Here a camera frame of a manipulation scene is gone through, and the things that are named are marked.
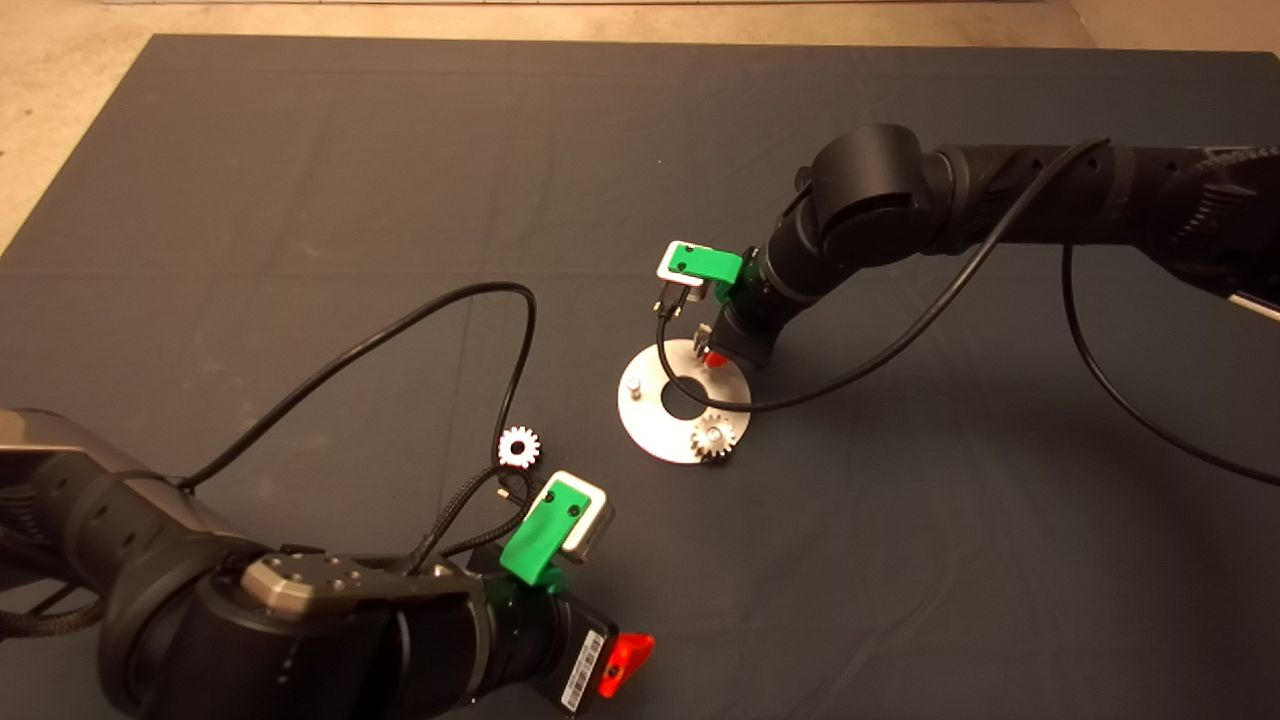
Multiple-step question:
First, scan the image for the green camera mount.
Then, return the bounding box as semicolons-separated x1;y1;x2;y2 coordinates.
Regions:
668;241;747;303
499;478;587;594

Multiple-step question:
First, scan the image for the dark grey table cloth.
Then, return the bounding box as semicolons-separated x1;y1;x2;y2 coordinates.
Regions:
0;36;1280;720

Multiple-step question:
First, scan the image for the thin black right camera cable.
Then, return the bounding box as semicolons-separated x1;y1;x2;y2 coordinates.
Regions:
655;137;1280;489

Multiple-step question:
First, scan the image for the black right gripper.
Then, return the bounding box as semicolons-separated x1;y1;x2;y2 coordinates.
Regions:
704;248;803;373

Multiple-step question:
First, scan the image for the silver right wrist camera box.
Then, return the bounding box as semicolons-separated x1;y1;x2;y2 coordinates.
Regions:
656;243;713;303

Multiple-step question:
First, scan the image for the black braided left arm hose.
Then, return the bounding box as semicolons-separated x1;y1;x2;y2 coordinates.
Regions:
0;598;107;639

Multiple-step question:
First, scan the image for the black braided left wrist cable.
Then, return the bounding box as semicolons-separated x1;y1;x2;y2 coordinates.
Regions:
403;463;543;576

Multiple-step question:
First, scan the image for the green left camera mount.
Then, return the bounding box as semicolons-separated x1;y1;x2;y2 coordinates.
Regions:
499;478;587;594

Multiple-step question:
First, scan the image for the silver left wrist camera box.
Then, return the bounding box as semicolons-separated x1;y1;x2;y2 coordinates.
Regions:
537;470;617;565

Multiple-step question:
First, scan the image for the thin black camera cable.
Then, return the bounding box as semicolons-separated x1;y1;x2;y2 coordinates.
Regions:
176;282;538;491
655;137;1280;489

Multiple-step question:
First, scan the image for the green right camera mount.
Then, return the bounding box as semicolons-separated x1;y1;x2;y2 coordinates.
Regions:
668;241;747;303

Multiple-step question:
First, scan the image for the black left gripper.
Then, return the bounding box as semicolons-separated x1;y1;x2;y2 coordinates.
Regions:
488;580;656;717

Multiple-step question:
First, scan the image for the round metal carrier plate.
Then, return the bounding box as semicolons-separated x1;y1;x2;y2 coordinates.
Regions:
617;339;753;465

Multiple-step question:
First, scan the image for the thin black left camera cable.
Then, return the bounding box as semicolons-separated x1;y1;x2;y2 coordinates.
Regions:
176;282;538;491

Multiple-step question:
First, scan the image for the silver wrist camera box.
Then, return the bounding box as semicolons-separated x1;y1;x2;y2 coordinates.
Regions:
537;470;617;565
656;243;713;303

